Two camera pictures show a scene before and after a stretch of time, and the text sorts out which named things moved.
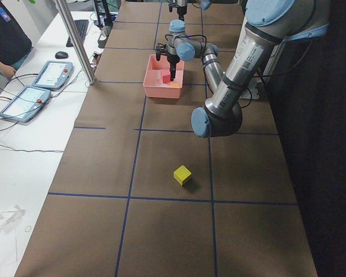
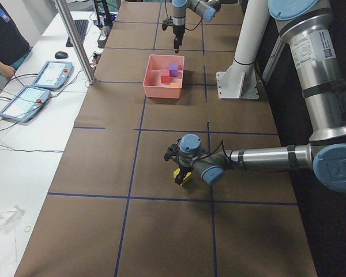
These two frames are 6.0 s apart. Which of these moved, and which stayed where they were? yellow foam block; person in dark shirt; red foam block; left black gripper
Moved: left black gripper
Stayed: person in dark shirt; red foam block; yellow foam block
